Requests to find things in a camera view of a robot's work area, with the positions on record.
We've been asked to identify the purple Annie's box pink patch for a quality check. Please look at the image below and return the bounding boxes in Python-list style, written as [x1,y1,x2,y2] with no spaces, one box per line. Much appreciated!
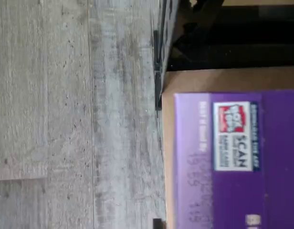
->
[173,92,294,229]

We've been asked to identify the black metal shelving rack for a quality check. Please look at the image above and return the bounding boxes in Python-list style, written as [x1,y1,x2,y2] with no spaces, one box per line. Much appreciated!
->
[152,31,294,229]
[161,0,294,34]

